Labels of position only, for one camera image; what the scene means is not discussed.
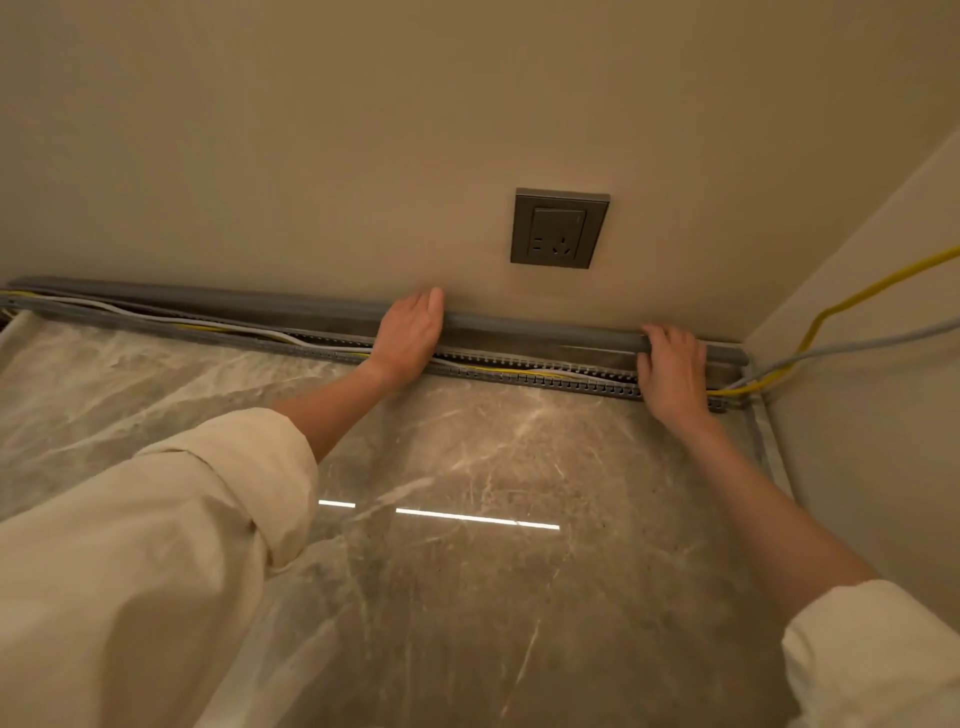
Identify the person's right forearm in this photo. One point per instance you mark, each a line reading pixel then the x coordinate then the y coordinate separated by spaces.
pixel 757 510

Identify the person's right hand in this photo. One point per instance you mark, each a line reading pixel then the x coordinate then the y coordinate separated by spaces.
pixel 675 375

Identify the person's left hand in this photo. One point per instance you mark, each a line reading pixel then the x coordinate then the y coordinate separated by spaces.
pixel 405 337

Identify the grey wall socket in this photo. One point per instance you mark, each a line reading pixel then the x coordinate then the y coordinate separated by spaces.
pixel 559 229

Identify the cream right sleeve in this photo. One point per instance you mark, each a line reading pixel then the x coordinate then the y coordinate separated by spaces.
pixel 877 660

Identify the person's right thumb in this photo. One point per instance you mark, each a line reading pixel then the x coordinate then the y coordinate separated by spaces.
pixel 643 369

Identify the cream sleeve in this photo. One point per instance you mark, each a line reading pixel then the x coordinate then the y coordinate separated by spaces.
pixel 135 570
pixel 877 660

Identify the person's left forearm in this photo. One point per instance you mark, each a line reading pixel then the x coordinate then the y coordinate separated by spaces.
pixel 330 412

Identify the clear plastic floor film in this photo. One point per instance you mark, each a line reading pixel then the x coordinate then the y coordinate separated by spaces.
pixel 82 390

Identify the person's left thumb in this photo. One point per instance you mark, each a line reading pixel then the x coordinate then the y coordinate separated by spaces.
pixel 436 306

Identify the cream left sleeve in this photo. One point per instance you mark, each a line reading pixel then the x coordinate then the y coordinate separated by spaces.
pixel 135 570

